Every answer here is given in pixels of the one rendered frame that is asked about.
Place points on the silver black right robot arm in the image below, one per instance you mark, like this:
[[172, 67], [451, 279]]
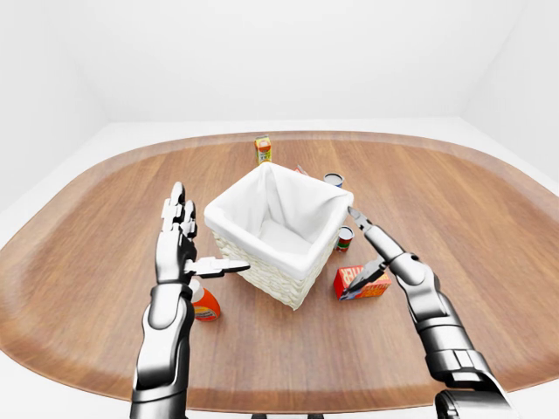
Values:
[[454, 349]]

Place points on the yellow orange juice carton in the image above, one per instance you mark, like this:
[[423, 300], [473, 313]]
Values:
[[263, 149]]

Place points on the white wicker basket with liner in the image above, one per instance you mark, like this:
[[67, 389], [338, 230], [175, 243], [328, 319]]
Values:
[[279, 231]]

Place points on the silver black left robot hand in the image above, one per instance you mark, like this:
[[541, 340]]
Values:
[[168, 257]]

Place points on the orange bottle with white cap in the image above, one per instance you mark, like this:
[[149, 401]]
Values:
[[205, 305]]

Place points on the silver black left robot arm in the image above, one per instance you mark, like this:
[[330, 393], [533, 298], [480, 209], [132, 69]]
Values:
[[163, 349]]

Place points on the tin with red label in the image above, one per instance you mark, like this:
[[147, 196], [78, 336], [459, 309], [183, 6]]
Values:
[[345, 240]]

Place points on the red orange butter box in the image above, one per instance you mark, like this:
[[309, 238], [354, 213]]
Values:
[[349, 281]]

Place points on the small red white box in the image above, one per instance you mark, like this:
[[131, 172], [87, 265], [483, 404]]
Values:
[[301, 170]]

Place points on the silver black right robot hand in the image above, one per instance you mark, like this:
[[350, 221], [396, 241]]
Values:
[[384, 244]]

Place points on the tin with blue label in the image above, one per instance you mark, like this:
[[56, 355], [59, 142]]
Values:
[[334, 179]]

